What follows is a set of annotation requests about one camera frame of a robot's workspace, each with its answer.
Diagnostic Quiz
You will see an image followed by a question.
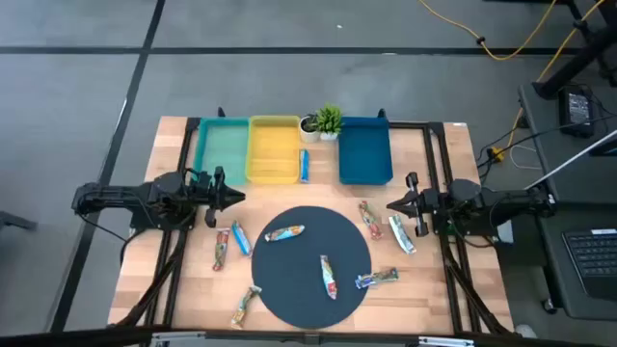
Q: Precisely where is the blue plastic bin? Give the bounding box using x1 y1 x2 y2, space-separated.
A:
337 116 394 187

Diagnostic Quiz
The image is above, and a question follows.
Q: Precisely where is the orange blue granola bar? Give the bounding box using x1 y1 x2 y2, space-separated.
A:
264 224 307 243

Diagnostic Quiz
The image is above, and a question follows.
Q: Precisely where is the white control box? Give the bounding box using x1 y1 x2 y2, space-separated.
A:
496 222 515 245

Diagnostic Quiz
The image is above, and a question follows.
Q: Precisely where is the green orange granola bar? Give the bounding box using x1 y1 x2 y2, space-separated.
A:
229 284 263 331

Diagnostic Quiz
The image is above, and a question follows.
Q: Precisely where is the red green granola bar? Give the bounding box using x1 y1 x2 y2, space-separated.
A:
358 200 385 241
212 227 231 272

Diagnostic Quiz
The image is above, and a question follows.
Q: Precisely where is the dark plant in cream pot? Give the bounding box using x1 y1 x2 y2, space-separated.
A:
298 114 322 145

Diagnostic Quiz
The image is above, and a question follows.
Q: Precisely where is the dark grey desk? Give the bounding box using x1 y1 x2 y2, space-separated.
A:
532 200 617 322
518 81 617 203

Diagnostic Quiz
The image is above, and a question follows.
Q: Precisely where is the grey chair leg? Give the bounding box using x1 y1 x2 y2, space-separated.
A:
0 210 38 232

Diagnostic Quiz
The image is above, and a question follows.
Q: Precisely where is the black laptop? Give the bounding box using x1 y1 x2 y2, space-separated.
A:
561 227 617 303

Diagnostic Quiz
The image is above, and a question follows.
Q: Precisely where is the blue red white granola bar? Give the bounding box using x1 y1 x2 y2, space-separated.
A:
319 254 338 301

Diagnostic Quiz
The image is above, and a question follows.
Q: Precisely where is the yellow extension cable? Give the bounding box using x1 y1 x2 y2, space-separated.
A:
417 0 558 62
487 0 606 163

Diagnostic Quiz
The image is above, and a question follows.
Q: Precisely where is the white cable loop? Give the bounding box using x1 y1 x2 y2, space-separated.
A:
509 144 544 172

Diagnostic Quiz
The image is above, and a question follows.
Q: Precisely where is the blue green granola bar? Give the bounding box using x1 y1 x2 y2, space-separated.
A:
355 267 400 290

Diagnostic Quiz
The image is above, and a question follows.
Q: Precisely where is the yellow plastic bin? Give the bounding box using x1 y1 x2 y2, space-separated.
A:
245 114 303 186

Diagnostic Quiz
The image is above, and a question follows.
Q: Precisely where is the black stand leg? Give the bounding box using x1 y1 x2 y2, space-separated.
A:
532 0 617 100

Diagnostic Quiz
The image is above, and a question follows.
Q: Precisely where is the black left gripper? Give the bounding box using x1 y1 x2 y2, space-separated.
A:
192 166 246 228

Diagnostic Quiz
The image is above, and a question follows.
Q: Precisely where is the black aluminium table frame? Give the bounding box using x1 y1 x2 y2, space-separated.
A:
108 108 515 347

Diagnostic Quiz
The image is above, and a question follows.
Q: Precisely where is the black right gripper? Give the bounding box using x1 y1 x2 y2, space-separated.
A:
386 172 438 238

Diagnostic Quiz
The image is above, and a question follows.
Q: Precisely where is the teal plastic bin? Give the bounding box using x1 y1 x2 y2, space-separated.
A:
193 117 252 187

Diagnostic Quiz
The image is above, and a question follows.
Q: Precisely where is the silver green granola bar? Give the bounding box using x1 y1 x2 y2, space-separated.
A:
388 213 417 255

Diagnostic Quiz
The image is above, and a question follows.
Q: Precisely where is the black power adapter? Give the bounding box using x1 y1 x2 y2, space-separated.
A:
558 86 594 139

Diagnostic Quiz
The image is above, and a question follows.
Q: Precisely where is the round dark woven placemat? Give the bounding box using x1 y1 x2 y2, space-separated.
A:
251 205 373 331

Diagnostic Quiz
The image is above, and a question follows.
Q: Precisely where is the green plant in white pot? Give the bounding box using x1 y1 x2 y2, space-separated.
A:
315 103 344 142

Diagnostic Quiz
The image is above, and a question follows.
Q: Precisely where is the silver metal bar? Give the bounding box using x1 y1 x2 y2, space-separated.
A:
523 128 617 192

